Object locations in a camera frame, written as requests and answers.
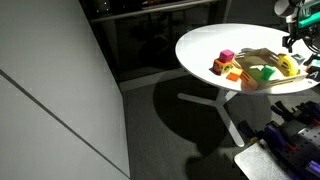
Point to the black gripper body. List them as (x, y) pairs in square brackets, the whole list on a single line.
[(288, 41)]

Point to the yellow banana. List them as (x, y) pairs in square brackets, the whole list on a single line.
[(287, 65)]

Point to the dark green block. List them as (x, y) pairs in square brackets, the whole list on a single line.
[(267, 72)]

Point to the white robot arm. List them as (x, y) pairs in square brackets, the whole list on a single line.
[(287, 9)]

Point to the wooden tray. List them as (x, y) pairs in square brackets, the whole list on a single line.
[(262, 68)]

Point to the grey blue block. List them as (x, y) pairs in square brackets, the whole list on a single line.
[(299, 58)]

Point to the light green block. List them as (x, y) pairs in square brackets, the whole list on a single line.
[(256, 74)]

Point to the magenta block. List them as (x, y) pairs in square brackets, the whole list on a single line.
[(226, 56)]

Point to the red orange block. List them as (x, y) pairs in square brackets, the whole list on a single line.
[(234, 74)]

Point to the orange number cube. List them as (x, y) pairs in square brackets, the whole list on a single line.
[(220, 68)]

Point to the white round table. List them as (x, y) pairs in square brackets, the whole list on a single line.
[(197, 50)]

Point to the black perforated cart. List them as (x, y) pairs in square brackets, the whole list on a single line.
[(287, 151)]

